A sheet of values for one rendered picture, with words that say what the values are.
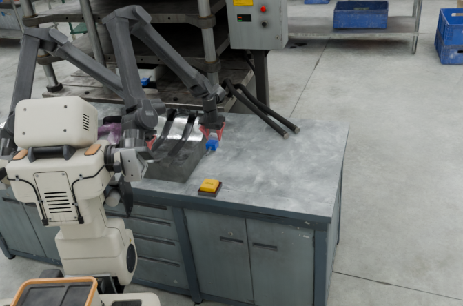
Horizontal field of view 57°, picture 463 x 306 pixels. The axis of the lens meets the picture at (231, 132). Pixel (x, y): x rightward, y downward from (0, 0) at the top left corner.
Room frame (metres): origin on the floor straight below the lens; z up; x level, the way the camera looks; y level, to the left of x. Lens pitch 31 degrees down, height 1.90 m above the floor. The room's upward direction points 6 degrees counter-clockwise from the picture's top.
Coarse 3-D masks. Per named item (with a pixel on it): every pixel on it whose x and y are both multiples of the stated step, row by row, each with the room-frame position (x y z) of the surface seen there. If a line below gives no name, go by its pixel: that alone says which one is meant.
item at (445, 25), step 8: (440, 8) 4.60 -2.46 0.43; (448, 8) 4.58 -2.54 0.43; (456, 8) 4.55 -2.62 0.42; (440, 16) 4.53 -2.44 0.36; (448, 16) 4.57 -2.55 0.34; (456, 16) 4.55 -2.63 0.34; (440, 24) 4.43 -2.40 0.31; (448, 24) 4.07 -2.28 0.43; (456, 24) 4.54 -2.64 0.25; (440, 32) 4.38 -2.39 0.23; (448, 32) 4.05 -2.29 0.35; (456, 32) 4.03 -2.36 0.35; (448, 40) 4.04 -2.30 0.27; (456, 40) 4.03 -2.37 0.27
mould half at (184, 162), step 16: (192, 112) 1.97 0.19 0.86; (160, 128) 1.77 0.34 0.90; (176, 128) 1.74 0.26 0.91; (192, 128) 1.72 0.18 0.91; (192, 144) 1.62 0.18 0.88; (160, 160) 1.51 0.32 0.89; (176, 160) 1.50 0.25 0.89; (192, 160) 1.54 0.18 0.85; (144, 176) 1.52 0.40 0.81; (160, 176) 1.49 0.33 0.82; (176, 176) 1.46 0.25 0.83
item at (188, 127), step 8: (168, 112) 1.84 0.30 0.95; (176, 112) 1.82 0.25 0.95; (184, 112) 1.84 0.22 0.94; (168, 120) 1.81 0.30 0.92; (192, 120) 1.86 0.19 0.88; (168, 128) 1.76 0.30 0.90; (184, 128) 1.73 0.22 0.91; (160, 136) 1.72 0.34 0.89; (184, 136) 1.69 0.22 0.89; (160, 144) 1.65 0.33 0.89; (176, 144) 1.64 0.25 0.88; (184, 144) 1.63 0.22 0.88; (176, 152) 1.56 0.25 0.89
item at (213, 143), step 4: (208, 136) 1.54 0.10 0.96; (212, 136) 1.54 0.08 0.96; (216, 136) 1.54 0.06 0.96; (208, 140) 1.54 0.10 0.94; (212, 140) 1.53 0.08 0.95; (216, 140) 1.53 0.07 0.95; (220, 140) 1.54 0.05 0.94; (208, 144) 1.50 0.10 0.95; (212, 144) 1.50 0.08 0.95; (216, 144) 1.51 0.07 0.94; (220, 144) 1.54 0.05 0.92; (208, 148) 1.48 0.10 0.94; (212, 148) 1.49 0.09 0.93; (216, 148) 1.50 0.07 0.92; (208, 152) 1.46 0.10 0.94
